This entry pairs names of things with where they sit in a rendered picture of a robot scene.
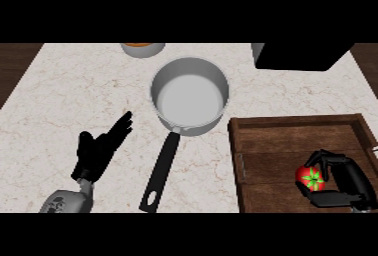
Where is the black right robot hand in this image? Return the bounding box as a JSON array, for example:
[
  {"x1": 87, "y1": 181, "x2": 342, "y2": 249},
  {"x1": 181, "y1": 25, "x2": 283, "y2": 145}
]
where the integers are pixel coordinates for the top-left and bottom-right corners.
[{"x1": 295, "y1": 149, "x2": 378, "y2": 212}]

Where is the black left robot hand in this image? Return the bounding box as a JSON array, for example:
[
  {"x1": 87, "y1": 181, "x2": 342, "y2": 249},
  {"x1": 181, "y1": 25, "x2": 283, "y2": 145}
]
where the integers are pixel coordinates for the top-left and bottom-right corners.
[{"x1": 69, "y1": 110, "x2": 134, "y2": 183}]

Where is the red tomato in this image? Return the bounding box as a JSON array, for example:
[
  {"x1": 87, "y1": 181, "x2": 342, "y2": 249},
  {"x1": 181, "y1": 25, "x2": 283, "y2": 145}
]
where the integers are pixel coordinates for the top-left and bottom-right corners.
[{"x1": 293, "y1": 165, "x2": 326, "y2": 192}]

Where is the brown wooden tray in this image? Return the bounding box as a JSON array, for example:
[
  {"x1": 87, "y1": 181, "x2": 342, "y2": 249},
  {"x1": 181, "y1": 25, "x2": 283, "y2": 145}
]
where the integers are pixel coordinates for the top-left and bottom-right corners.
[{"x1": 226, "y1": 113, "x2": 378, "y2": 214}]

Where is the grey cup with orange content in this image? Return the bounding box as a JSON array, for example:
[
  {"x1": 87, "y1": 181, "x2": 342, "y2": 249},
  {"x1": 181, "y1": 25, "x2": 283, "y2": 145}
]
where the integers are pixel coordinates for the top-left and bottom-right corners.
[{"x1": 119, "y1": 42, "x2": 167, "y2": 59}]

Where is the black appliance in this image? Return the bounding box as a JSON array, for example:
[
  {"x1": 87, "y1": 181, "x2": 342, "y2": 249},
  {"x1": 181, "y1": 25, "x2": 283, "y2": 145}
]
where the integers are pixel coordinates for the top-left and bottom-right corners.
[{"x1": 249, "y1": 42, "x2": 356, "y2": 72}]

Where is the grey pot with black handle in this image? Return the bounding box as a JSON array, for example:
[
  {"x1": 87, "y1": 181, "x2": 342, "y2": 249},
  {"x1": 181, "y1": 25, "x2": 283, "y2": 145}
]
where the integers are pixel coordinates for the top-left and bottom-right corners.
[{"x1": 137, "y1": 57, "x2": 230, "y2": 214}]

